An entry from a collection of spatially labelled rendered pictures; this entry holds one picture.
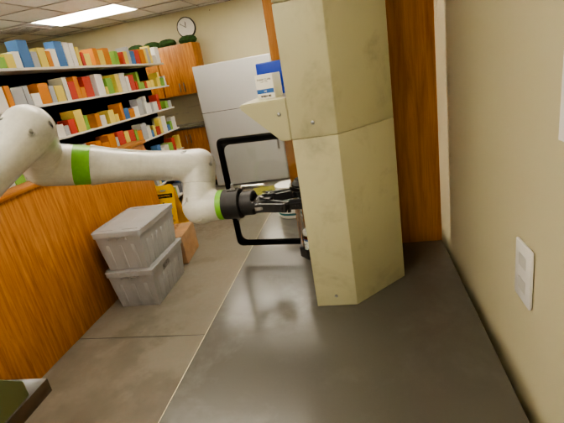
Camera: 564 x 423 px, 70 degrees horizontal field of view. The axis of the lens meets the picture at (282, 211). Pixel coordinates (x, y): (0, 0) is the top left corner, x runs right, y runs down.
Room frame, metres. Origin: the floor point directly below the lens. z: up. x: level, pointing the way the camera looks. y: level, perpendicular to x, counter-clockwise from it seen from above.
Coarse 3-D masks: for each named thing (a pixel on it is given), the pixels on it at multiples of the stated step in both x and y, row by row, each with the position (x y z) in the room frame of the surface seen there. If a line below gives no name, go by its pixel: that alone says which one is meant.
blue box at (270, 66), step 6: (276, 60) 1.20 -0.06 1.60; (258, 66) 1.21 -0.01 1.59; (264, 66) 1.21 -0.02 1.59; (270, 66) 1.20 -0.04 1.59; (276, 66) 1.20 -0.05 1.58; (258, 72) 1.21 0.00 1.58; (264, 72) 1.21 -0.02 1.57; (270, 72) 1.20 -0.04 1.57; (282, 78) 1.20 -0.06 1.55; (282, 84) 1.20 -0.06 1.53; (282, 90) 1.20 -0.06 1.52
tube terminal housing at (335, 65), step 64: (320, 0) 0.96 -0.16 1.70; (384, 0) 1.06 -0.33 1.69; (320, 64) 0.96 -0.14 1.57; (384, 64) 1.06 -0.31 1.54; (320, 128) 0.97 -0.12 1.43; (384, 128) 1.05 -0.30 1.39; (320, 192) 0.97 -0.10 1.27; (384, 192) 1.04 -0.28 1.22; (320, 256) 0.98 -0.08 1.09; (384, 256) 1.02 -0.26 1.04
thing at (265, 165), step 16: (240, 144) 1.36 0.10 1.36; (256, 144) 1.34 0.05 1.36; (272, 144) 1.32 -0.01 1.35; (288, 144) 1.31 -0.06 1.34; (240, 160) 1.37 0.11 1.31; (256, 160) 1.35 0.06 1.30; (272, 160) 1.33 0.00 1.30; (288, 160) 1.31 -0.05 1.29; (240, 176) 1.37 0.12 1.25; (256, 176) 1.35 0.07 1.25; (272, 176) 1.33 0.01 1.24; (288, 176) 1.31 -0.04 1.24; (256, 192) 1.35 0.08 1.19; (240, 224) 1.38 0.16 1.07; (256, 224) 1.36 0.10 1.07; (272, 224) 1.34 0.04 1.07; (288, 224) 1.32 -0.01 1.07
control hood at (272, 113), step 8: (280, 96) 1.09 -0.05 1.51; (248, 104) 1.01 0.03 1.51; (256, 104) 1.00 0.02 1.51; (264, 104) 0.99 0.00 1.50; (272, 104) 0.99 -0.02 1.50; (280, 104) 0.99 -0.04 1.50; (248, 112) 1.00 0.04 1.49; (256, 112) 1.00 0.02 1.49; (264, 112) 1.00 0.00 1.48; (272, 112) 0.99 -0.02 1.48; (280, 112) 0.99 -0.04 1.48; (256, 120) 1.00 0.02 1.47; (264, 120) 1.00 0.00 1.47; (272, 120) 0.99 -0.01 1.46; (280, 120) 0.99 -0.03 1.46; (288, 120) 0.99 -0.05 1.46; (272, 128) 0.99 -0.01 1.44; (280, 128) 0.99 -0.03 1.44; (288, 128) 0.98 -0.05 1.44; (280, 136) 0.99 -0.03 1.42; (288, 136) 0.99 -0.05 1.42
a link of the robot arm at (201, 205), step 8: (184, 184) 1.23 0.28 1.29; (192, 184) 1.20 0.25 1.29; (200, 184) 1.20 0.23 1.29; (208, 184) 1.21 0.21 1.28; (184, 192) 1.22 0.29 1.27; (192, 192) 1.19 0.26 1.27; (200, 192) 1.19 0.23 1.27; (208, 192) 1.20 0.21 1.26; (216, 192) 1.19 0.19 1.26; (184, 200) 1.20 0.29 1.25; (192, 200) 1.18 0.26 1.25; (200, 200) 1.18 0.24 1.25; (208, 200) 1.18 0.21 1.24; (216, 200) 1.17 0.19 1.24; (184, 208) 1.19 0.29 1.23; (192, 208) 1.17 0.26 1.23; (200, 208) 1.17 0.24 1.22; (208, 208) 1.17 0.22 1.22; (216, 208) 1.16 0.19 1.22; (192, 216) 1.17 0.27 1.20; (200, 216) 1.17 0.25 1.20; (208, 216) 1.17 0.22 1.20; (216, 216) 1.17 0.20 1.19
